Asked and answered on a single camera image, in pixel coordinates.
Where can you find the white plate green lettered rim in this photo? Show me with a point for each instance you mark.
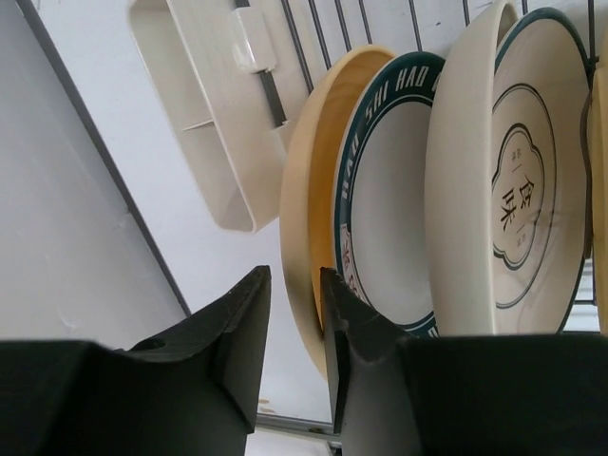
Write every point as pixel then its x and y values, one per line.
pixel 378 211

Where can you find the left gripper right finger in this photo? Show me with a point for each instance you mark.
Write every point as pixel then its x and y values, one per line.
pixel 395 394

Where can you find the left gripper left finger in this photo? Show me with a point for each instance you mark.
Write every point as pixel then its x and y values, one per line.
pixel 189 390

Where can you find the cream plastic cutlery holder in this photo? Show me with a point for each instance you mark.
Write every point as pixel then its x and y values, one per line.
pixel 212 64

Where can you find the yellow plate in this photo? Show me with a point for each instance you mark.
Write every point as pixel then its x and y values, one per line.
pixel 307 188

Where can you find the yellow-backed white plate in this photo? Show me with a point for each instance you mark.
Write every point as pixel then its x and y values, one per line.
pixel 597 129

